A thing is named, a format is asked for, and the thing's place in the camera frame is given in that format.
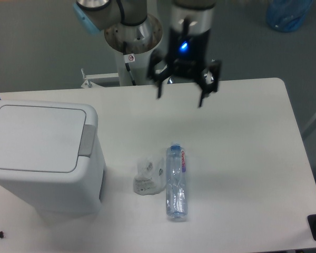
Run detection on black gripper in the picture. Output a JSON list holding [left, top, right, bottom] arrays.
[[147, 27, 222, 107]]

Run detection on white plastic trash can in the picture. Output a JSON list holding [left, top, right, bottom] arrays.
[[0, 100, 105, 213]]

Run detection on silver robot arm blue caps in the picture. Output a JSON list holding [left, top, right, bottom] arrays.
[[73, 1, 222, 99]]

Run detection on clear plastic water bottle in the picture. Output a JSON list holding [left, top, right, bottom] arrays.
[[165, 142, 188, 219]]

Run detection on blue plastic bag on floor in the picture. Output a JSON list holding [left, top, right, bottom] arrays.
[[265, 0, 314, 33]]

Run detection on crumpled clear plastic bag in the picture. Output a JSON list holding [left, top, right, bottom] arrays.
[[133, 154, 166, 196]]

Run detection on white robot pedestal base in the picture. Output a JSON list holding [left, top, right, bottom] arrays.
[[80, 13, 174, 89]]

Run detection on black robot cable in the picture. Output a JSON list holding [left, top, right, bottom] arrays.
[[122, 42, 137, 86]]

